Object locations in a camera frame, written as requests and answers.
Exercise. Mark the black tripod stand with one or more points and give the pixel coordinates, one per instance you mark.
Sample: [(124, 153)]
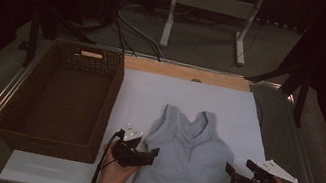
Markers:
[(300, 95), (34, 35)]

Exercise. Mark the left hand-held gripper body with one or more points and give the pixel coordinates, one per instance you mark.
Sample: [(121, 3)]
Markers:
[(129, 155)]

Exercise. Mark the brown wicker basket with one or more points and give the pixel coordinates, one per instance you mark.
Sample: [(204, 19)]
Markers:
[(57, 103)]

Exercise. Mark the white foam board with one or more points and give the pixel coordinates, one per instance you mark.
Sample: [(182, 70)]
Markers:
[(232, 110)]

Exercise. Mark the person's left hand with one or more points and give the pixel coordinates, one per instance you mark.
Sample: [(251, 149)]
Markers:
[(115, 176)]

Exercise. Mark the white metal stand frame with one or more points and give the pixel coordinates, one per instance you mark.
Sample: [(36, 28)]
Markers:
[(213, 3)]

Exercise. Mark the light blue tank top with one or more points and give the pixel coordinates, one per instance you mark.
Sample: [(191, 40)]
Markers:
[(190, 157)]

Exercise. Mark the wooden board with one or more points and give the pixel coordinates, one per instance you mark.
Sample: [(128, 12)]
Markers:
[(171, 70)]

